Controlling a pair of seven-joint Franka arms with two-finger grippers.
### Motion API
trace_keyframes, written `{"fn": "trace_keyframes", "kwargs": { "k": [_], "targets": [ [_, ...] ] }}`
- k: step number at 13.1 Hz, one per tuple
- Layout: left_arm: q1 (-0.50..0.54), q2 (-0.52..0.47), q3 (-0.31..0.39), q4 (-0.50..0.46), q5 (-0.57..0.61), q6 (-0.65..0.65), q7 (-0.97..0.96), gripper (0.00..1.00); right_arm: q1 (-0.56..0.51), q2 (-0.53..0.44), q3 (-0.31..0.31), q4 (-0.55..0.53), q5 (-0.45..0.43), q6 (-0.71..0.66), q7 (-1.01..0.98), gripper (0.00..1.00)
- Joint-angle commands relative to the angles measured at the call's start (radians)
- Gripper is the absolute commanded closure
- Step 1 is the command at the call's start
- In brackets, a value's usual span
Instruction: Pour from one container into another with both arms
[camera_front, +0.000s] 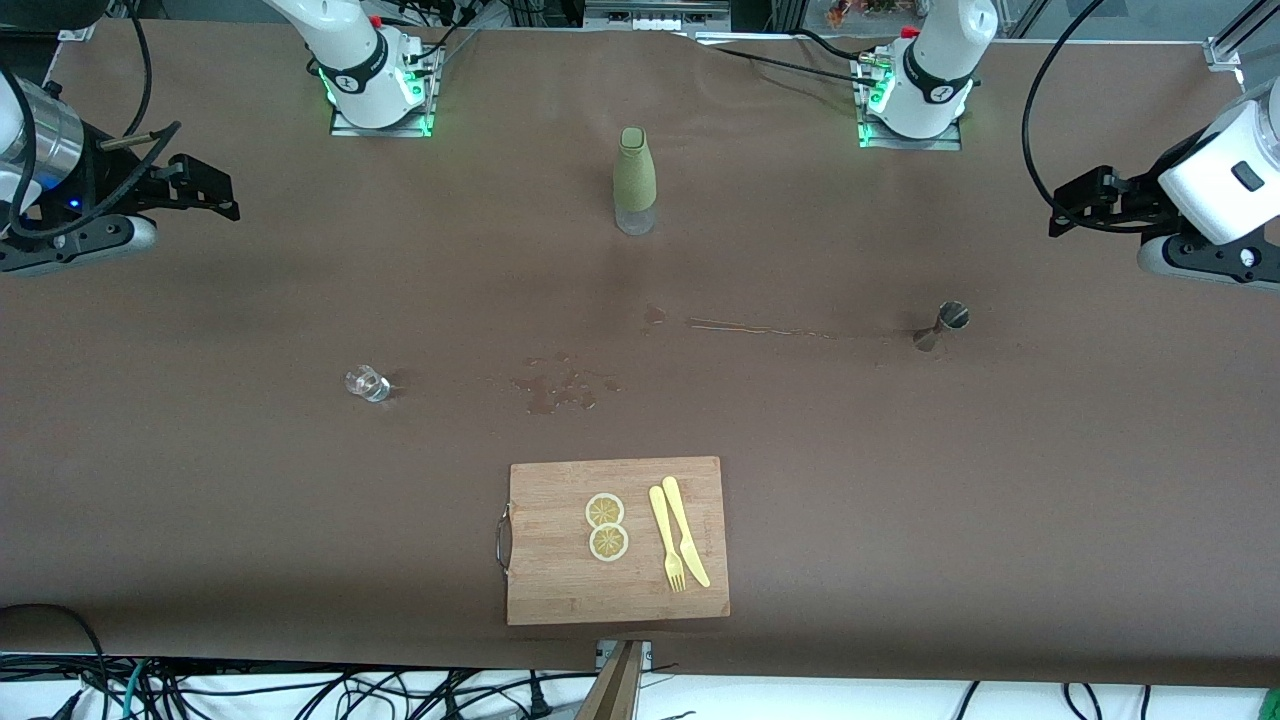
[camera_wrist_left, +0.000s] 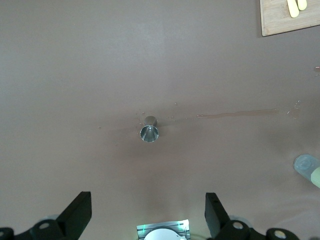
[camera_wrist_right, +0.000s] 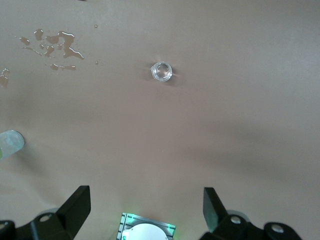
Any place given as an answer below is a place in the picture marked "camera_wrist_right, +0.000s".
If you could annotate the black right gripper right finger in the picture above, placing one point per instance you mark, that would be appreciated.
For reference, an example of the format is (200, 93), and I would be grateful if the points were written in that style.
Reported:
(225, 225)

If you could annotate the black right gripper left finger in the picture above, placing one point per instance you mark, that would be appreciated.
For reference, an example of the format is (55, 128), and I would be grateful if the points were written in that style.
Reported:
(62, 220)

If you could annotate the clear glass measuring cup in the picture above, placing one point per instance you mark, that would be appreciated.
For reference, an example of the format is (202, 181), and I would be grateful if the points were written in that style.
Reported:
(162, 71)

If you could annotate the green sleeved glass bottle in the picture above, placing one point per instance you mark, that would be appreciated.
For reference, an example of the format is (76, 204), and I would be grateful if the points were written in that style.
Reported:
(10, 142)

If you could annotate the brown table cover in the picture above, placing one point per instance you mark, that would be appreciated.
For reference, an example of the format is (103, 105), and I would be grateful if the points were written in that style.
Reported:
(225, 125)

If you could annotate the small liquid spill puddle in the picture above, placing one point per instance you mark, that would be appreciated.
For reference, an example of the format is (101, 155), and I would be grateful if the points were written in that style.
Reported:
(3, 80)

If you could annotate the scattered liquid spill puddle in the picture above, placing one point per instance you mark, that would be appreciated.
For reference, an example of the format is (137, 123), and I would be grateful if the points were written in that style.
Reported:
(66, 43)

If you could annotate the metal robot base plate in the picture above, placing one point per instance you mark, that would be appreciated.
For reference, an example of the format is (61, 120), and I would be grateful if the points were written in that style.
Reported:
(125, 220)

